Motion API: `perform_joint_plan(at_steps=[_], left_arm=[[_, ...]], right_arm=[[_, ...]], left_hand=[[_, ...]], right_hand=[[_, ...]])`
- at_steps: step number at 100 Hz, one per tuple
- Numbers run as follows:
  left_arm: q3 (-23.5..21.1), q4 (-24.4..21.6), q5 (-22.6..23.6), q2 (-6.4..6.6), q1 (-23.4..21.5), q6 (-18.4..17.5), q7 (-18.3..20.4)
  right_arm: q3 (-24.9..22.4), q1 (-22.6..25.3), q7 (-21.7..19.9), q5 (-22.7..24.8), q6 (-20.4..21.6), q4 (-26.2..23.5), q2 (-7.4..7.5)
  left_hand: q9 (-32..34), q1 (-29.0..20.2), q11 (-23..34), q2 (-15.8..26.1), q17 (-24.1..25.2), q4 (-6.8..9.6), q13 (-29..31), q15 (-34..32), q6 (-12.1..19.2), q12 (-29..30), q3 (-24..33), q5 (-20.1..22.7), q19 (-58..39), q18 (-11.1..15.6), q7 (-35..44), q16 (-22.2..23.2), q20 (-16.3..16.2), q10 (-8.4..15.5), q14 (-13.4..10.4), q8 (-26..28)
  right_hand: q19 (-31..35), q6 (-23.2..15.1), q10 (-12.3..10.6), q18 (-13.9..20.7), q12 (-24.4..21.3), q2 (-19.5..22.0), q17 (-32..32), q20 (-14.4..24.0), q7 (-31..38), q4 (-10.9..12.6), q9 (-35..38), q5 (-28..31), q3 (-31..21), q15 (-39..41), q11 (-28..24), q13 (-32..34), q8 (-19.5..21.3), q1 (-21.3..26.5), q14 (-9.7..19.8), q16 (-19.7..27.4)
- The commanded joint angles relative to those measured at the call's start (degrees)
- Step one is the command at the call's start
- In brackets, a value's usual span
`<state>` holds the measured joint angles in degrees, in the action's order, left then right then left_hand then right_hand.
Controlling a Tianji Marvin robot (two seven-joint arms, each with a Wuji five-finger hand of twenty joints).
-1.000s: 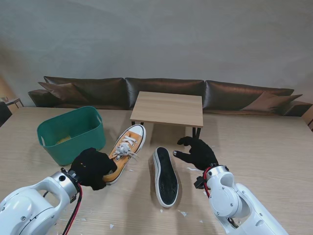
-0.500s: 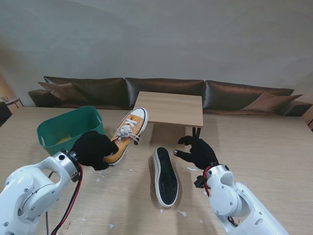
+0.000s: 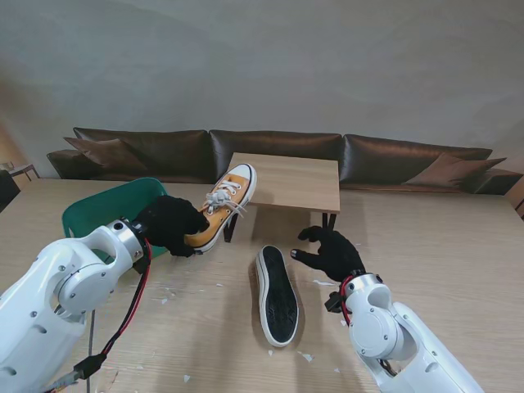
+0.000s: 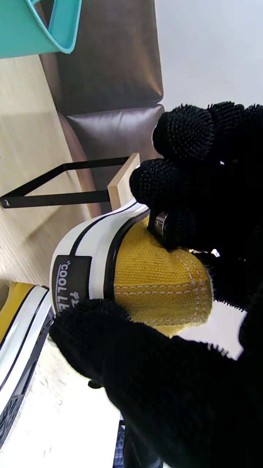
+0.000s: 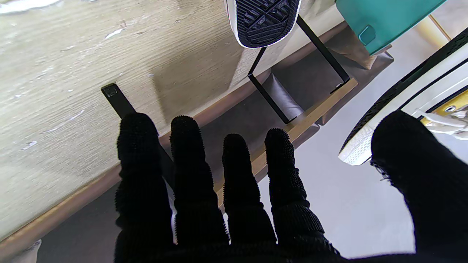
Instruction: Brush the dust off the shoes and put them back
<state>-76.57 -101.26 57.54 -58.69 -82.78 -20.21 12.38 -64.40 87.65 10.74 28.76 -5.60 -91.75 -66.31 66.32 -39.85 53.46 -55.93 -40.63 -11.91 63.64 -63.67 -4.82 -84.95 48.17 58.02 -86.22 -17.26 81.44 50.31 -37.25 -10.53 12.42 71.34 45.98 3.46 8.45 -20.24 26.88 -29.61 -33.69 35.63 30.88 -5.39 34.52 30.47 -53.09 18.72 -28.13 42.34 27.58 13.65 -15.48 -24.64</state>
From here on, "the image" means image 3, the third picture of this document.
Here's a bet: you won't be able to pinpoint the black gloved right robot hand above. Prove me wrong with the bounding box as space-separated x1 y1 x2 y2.
289 225 368 284

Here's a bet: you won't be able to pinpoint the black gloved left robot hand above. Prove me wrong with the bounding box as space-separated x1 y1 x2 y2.
134 195 208 259

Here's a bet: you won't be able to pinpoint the yellow canvas sneaker white laces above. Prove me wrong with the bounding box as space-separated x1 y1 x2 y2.
186 163 258 253
255 244 302 349

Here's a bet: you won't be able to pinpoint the green plastic basket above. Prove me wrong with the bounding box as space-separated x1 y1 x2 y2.
61 176 172 265

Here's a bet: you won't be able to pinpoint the small wooden table black legs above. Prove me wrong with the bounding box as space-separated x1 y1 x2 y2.
223 151 341 243

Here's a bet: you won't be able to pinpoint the brown leather cushion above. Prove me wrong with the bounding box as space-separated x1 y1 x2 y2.
403 153 508 187
63 137 151 173

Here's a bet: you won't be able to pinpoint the dark brown leather sofa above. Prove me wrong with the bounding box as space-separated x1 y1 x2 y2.
46 126 524 197

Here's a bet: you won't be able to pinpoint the small wooden side table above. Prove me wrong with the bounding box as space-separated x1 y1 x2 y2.
0 161 41 181

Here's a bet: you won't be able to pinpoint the red cable on right arm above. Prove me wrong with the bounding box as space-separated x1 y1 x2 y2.
341 278 354 328

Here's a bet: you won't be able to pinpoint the red cable on arm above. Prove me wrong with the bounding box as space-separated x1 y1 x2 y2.
100 239 153 357
341 278 354 328

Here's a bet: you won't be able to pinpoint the red cable on left arm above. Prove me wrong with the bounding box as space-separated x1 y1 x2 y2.
100 239 153 357

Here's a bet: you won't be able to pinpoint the grey cable on left arm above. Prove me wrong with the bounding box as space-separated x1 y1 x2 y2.
86 310 96 384

